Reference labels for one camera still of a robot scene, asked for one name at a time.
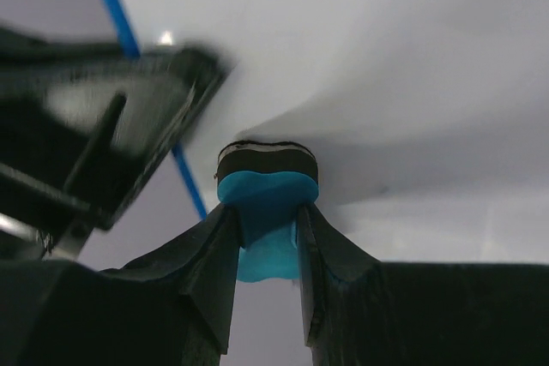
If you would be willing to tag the blue framed whiteboard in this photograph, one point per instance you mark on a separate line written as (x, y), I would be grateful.
(428, 118)

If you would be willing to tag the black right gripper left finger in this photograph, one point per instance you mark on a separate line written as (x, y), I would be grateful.
(172, 306)

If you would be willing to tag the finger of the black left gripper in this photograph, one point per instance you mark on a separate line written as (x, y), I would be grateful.
(84, 127)

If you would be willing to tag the blue whiteboard eraser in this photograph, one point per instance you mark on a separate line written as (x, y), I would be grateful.
(266, 183)

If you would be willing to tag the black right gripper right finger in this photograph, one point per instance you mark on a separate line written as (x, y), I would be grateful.
(358, 310)

